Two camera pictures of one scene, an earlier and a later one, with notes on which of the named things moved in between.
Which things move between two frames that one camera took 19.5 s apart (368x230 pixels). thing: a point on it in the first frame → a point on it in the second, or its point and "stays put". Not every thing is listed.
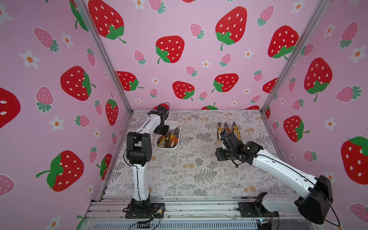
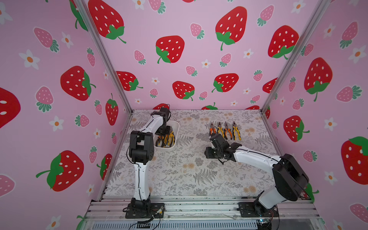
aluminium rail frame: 199,213 stays put
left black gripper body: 162,130 stays put
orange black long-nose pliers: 225,127 stays put
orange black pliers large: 164,136 → 212,128
